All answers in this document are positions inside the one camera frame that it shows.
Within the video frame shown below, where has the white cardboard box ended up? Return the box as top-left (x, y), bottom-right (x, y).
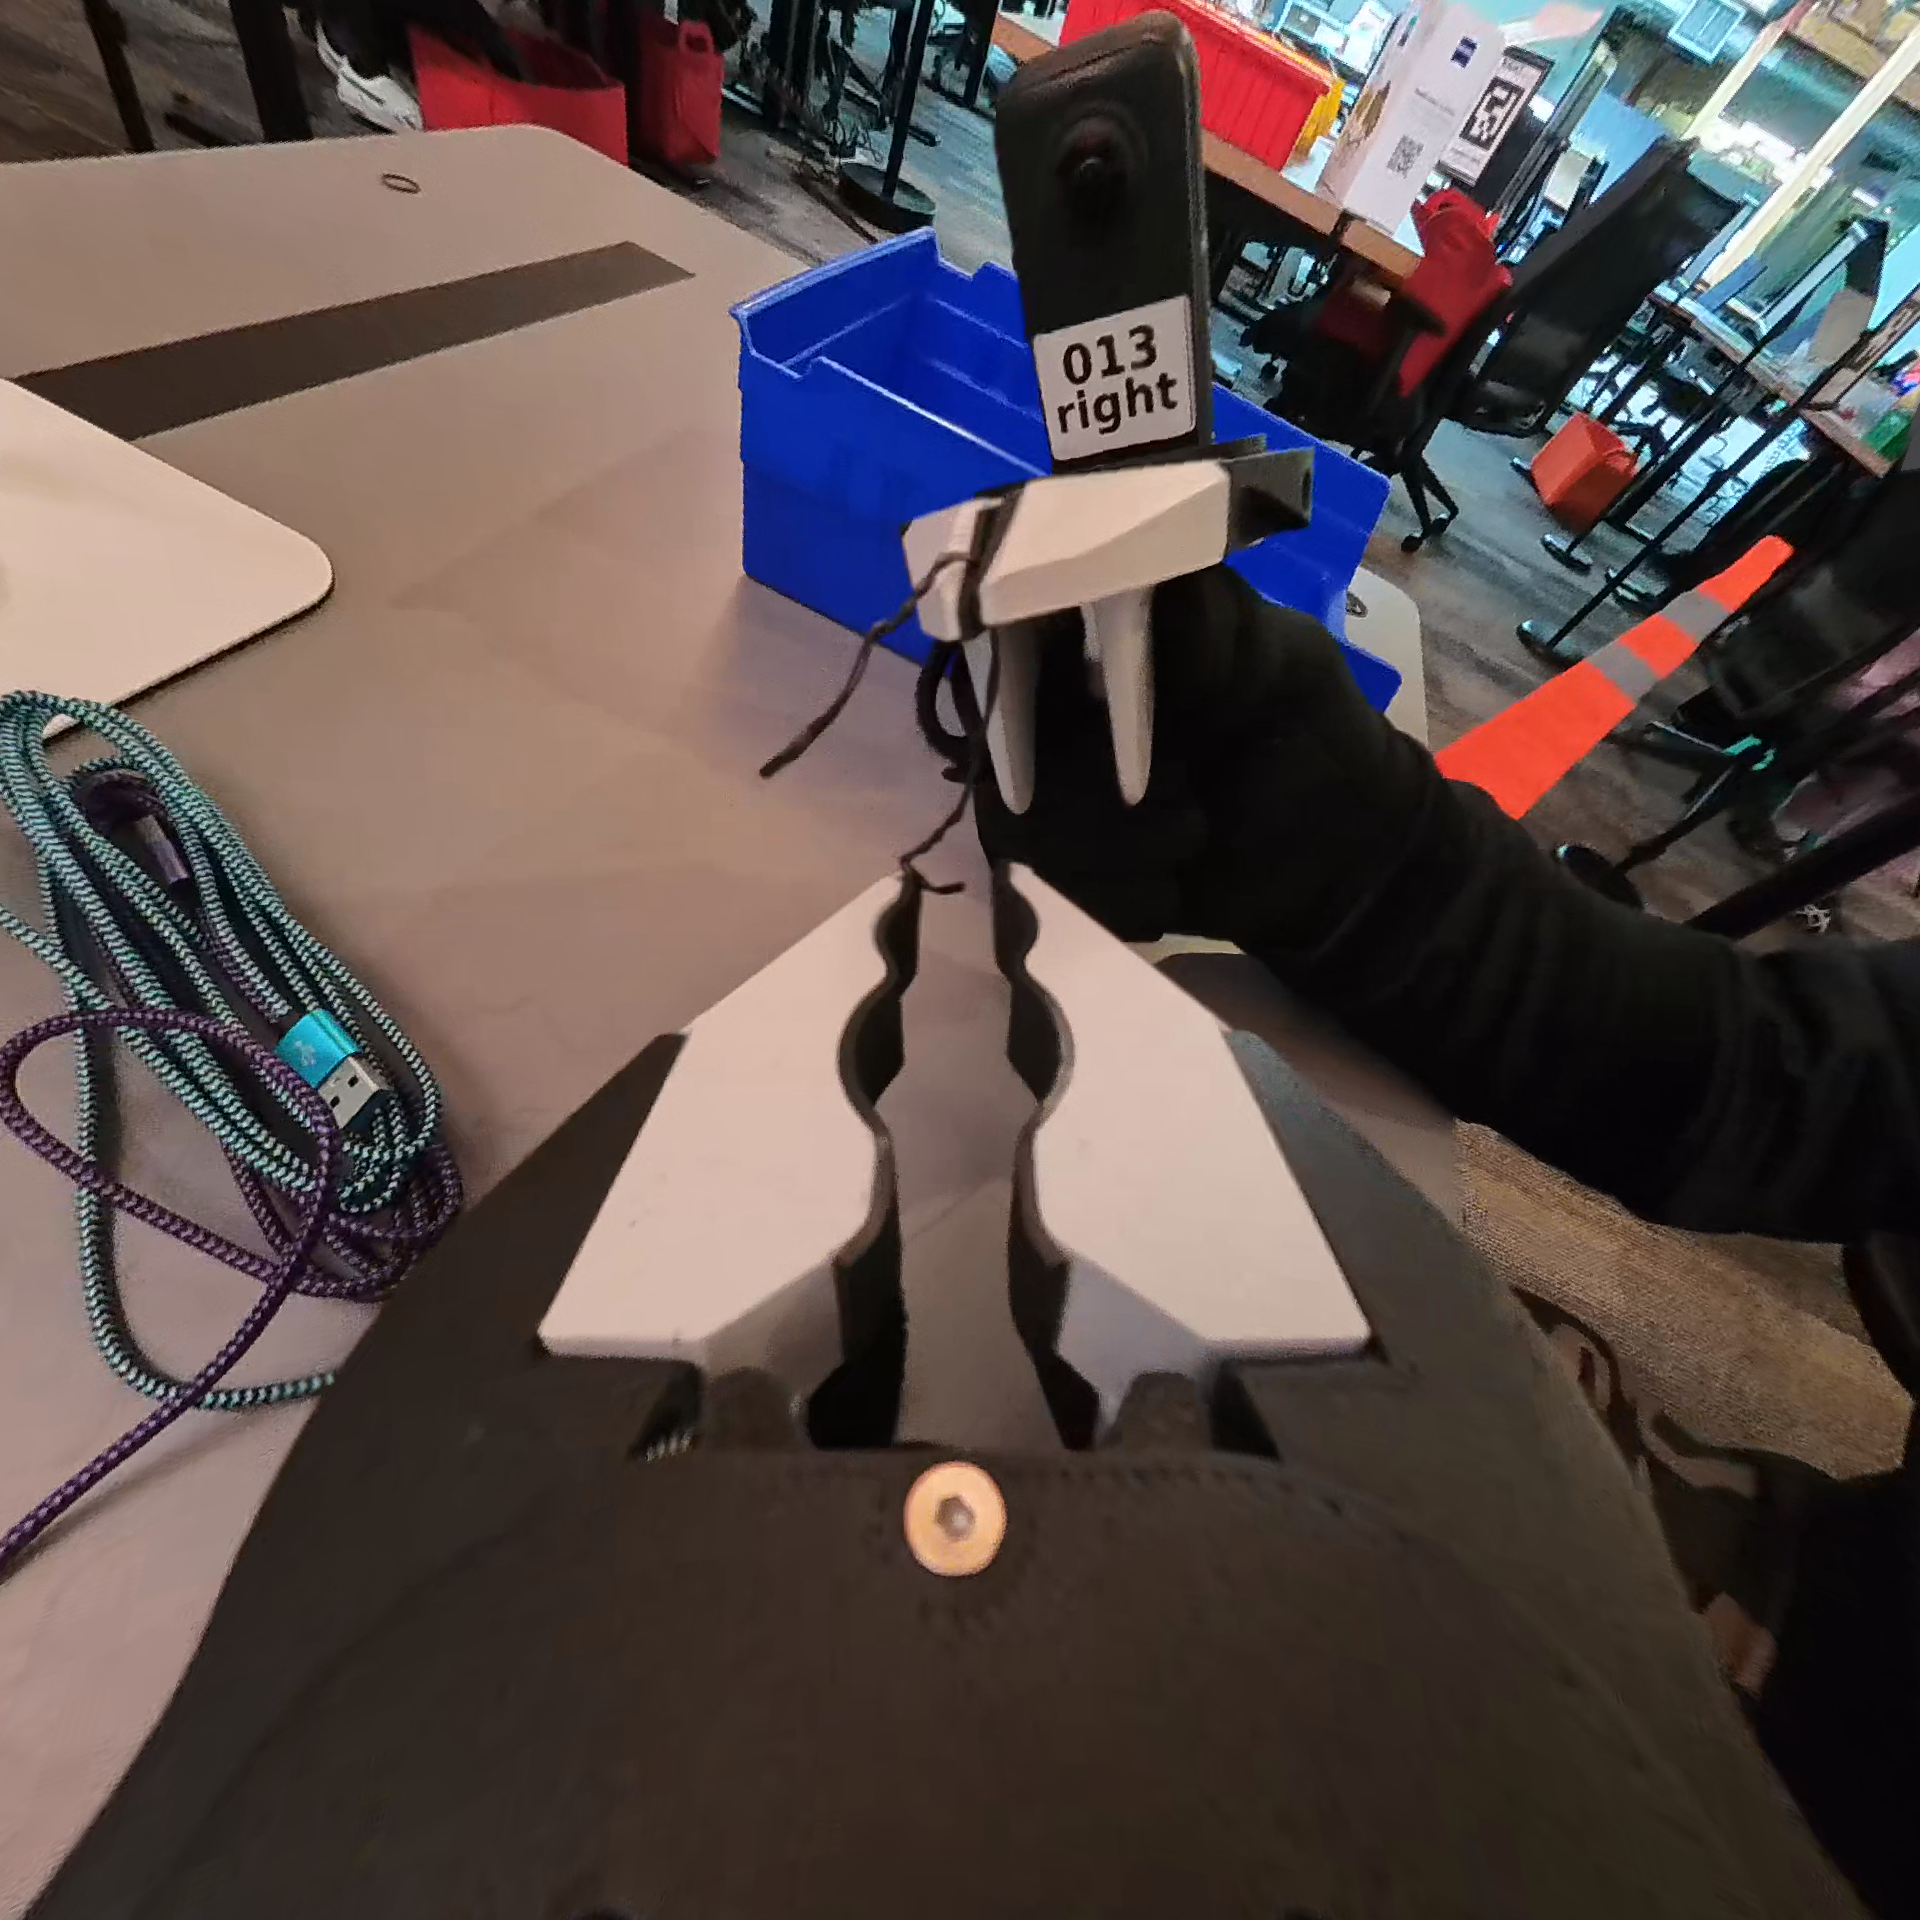
top-left (1318, 0), bottom-right (1556, 231)

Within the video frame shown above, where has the red office chair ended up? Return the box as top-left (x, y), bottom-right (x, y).
top-left (1300, 187), bottom-right (1519, 503)

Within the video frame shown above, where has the orange traffic cone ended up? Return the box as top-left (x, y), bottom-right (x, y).
top-left (1431, 536), bottom-right (1798, 822)

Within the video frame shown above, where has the purple braided usb cable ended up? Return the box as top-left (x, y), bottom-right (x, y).
top-left (0, 756), bottom-right (468, 1580)

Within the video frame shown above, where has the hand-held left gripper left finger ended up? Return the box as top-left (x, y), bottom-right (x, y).
top-left (537, 873), bottom-right (923, 1448)

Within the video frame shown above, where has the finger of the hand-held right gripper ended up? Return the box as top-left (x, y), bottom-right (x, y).
top-left (977, 455), bottom-right (1249, 628)
top-left (901, 499), bottom-right (986, 641)

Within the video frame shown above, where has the wooden workbench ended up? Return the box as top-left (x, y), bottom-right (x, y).
top-left (1199, 132), bottom-right (1427, 287)

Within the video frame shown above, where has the black office chair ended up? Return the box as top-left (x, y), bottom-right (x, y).
top-left (1438, 135), bottom-right (1763, 453)

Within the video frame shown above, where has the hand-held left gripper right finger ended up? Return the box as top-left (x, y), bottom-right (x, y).
top-left (989, 864), bottom-right (1373, 1448)

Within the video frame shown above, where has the white folding stand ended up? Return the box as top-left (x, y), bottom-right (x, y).
top-left (0, 378), bottom-right (334, 707)

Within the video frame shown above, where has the orange bin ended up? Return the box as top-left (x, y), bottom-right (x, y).
top-left (1528, 411), bottom-right (1639, 522)

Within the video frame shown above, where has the teal braided usb cable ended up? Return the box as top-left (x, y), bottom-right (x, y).
top-left (0, 689), bottom-right (459, 1414)

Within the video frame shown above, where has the person's right forearm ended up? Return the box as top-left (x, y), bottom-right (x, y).
top-left (1244, 756), bottom-right (1920, 1247)

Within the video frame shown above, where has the black floor lamp stand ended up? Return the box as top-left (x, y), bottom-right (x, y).
top-left (832, 0), bottom-right (945, 236)

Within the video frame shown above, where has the blue plastic bin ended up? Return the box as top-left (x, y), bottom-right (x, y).
top-left (730, 228), bottom-right (1405, 710)

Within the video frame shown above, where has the black twist tie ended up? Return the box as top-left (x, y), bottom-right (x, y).
top-left (757, 552), bottom-right (1036, 902)

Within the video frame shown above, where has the red plastic crate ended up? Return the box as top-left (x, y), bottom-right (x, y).
top-left (1059, 0), bottom-right (1340, 170)

